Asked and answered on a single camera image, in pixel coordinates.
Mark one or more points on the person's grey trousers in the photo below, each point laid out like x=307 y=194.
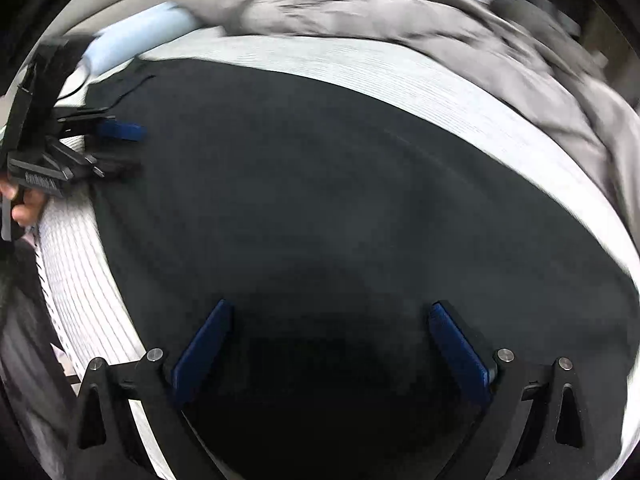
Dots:
x=25 y=360

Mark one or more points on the person's left hand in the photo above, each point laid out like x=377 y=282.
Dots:
x=27 y=210

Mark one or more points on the bed with honeycomb patterned sheet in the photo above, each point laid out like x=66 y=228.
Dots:
x=450 y=95

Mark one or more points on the grey quilted duvet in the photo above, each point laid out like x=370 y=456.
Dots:
x=350 y=5

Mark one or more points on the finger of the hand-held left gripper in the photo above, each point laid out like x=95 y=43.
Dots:
x=122 y=131
x=115 y=167

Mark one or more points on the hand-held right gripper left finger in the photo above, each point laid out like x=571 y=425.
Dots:
x=200 y=355

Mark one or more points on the black pants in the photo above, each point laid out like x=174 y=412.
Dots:
x=325 y=210

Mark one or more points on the light blue pillow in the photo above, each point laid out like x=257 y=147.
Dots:
x=150 y=30

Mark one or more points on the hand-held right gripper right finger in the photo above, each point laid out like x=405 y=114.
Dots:
x=460 y=355

